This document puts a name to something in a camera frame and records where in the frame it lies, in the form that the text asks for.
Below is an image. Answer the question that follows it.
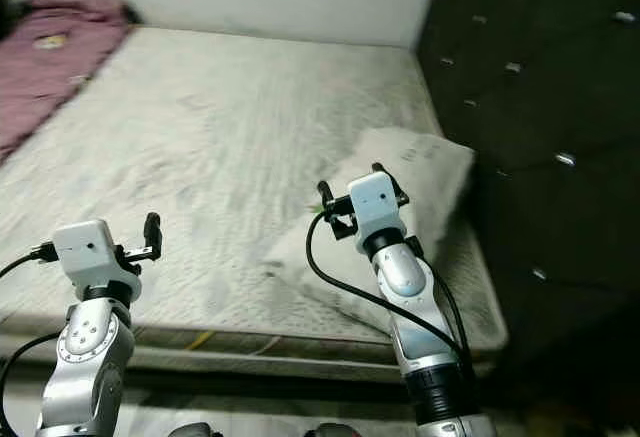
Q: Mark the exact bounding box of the white pillow with green tree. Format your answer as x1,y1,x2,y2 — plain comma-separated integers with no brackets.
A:
260,125,477,350

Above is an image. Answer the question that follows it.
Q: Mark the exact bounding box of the silver robot left leg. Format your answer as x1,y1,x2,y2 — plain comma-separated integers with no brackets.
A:
170,423,221,437

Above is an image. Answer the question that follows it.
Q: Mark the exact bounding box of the silver robot leg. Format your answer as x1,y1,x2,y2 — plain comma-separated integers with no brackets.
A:
305,423,361,437
170,423,221,437

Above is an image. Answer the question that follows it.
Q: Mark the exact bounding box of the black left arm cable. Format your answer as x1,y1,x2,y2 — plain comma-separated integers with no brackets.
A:
0,332,67,378
0,245,57,279

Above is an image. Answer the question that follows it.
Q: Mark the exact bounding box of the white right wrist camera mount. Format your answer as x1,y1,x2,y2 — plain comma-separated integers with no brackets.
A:
348,170,407,239

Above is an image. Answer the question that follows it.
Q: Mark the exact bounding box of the pink cartoon print blanket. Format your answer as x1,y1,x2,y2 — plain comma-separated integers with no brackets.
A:
0,0,132,164

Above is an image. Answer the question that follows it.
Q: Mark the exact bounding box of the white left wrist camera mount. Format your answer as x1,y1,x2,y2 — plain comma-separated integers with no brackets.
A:
52,219,132,294

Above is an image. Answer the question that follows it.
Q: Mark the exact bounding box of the black tufted headboard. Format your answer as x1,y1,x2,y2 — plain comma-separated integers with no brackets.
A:
415,0,640,437

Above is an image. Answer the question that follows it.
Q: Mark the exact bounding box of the silver robot right leg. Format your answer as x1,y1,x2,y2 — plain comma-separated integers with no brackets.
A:
305,423,361,437

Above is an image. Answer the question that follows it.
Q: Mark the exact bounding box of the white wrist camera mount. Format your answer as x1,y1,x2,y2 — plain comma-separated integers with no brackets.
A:
348,170,407,239
52,219,132,294

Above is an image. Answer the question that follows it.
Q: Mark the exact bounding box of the grey quilted mattress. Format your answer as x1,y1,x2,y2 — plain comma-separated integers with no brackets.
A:
0,25,513,380

